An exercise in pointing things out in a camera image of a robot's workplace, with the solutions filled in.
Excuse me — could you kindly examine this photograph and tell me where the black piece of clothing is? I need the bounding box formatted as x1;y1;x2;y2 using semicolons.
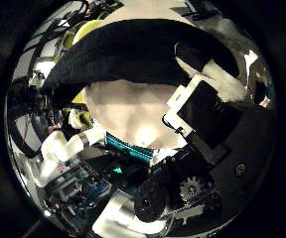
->
42;18;240;100

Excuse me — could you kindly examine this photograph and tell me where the teal ribbed bar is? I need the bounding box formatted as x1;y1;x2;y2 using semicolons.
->
104;132;156;164

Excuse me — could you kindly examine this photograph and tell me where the white base platform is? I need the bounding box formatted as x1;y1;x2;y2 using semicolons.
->
92;190;171;237

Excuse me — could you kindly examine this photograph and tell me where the cluttered electronics bench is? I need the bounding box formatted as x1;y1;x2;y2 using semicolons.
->
45;162;112;219

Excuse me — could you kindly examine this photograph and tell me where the black overhead cable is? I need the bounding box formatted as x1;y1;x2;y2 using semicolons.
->
33;0;91;51

